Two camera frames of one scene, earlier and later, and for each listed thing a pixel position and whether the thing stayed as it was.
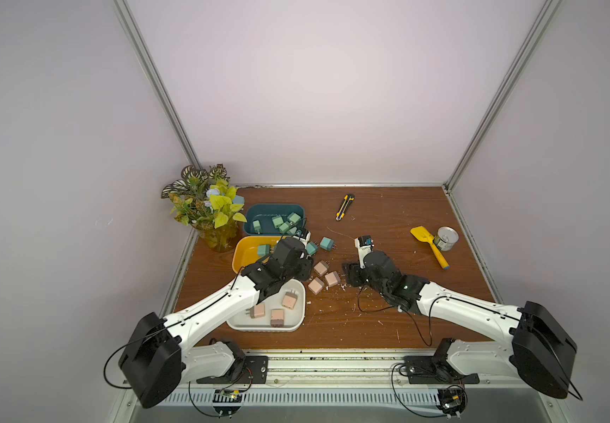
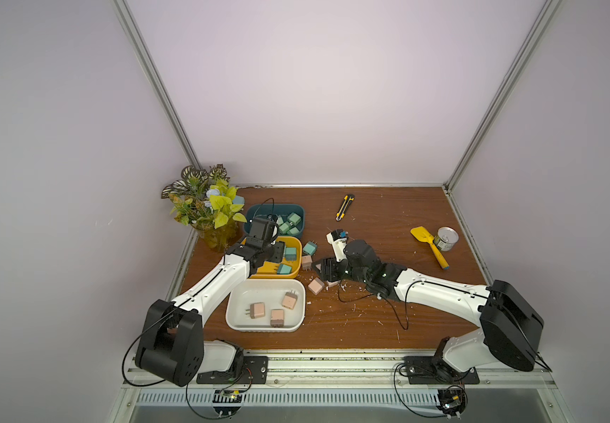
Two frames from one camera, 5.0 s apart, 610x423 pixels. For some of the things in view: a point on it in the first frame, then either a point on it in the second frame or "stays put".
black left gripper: (306, 268) → (278, 251)
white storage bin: (281, 310) stays put
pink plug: (277, 317) stays put
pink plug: (316, 285) stays put
